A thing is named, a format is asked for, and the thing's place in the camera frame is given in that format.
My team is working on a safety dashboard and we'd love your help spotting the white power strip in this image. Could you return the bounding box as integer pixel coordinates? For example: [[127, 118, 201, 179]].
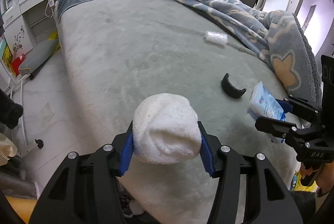
[[48, 0, 55, 8]]

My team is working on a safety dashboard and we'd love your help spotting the blue tissue pack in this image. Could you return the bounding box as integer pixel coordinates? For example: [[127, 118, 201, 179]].
[[246, 81, 287, 144]]

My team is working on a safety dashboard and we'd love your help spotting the blue patterned fleece blanket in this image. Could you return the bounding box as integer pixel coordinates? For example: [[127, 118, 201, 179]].
[[175, 0, 322, 104]]

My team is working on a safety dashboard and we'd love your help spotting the white clothes rack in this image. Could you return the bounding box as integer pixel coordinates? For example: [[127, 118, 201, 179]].
[[1, 60, 44, 159]]

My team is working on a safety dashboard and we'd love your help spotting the red box on floor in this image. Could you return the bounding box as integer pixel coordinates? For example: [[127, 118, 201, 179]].
[[11, 54, 25, 76]]

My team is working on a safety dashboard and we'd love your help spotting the person's right hand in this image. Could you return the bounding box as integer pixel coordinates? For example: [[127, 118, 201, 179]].
[[300, 162, 334, 196]]

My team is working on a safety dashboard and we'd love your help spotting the grey-green bed with sheet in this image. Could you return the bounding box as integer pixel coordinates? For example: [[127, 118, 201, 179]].
[[53, 0, 311, 224]]

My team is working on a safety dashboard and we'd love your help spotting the white dressing table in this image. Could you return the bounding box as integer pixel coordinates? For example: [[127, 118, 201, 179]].
[[2, 0, 57, 59]]

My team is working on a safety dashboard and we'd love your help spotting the black fuzzy garment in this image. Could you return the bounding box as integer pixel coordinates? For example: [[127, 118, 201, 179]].
[[0, 89, 23, 130]]

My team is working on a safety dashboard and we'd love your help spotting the colourful picture board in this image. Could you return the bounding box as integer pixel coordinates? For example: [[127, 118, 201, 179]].
[[0, 38, 13, 72]]

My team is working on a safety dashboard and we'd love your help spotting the black curved ring piece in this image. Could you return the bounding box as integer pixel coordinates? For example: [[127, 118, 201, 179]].
[[221, 72, 247, 98]]

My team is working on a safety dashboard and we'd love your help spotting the beige trench coat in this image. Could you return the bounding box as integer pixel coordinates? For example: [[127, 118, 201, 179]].
[[0, 133, 18, 166]]

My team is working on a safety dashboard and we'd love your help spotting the white sock ball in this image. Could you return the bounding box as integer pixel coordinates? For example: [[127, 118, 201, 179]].
[[133, 93, 201, 165]]

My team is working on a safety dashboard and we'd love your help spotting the yellow bag on floor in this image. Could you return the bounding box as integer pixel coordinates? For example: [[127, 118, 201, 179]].
[[48, 31, 61, 53]]

